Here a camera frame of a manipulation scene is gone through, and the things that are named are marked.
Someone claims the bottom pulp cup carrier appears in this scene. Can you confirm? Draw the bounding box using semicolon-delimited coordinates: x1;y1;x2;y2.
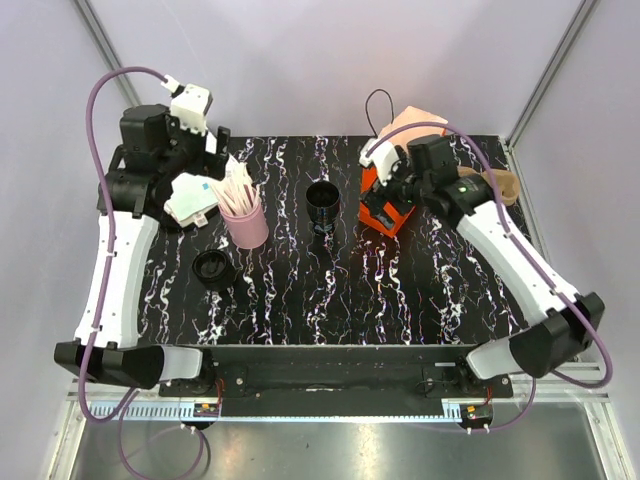
492;169;521;207

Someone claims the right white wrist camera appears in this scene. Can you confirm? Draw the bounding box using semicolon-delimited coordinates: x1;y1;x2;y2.
358;138;400;191

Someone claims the black coffee cup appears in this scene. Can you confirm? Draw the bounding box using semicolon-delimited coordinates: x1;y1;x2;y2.
305;180;340;235

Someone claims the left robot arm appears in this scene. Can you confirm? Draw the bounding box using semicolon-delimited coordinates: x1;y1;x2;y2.
54;103;229;396

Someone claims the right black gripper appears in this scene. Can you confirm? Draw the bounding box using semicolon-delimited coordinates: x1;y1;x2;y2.
359;148;431;230

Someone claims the black cup lid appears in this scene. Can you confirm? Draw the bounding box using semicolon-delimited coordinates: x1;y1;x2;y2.
192;249;236;291

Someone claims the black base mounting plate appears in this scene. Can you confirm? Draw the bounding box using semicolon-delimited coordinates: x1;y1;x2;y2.
159;345;513;422

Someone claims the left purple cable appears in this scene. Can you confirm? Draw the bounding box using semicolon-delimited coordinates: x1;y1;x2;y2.
79;66;205;477

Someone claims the pink straw holder cup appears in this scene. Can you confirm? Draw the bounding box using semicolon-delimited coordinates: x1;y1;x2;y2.
219;187;269;249

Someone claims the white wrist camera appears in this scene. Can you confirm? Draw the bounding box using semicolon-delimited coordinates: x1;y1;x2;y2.
358;138;400;191
162;75;213;137

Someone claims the orange paper bag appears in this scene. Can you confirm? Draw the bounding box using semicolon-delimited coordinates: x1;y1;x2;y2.
359;106;448;237

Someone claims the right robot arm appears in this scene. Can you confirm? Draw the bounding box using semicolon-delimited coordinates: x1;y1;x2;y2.
359;135;605;397

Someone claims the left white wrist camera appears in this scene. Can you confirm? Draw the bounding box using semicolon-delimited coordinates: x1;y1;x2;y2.
162;75;213;137

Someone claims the white napkin stack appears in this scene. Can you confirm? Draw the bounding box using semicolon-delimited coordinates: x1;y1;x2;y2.
163;173;233;228

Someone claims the black round napkin base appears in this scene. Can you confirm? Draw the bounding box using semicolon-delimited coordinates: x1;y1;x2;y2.
159;214;198;232

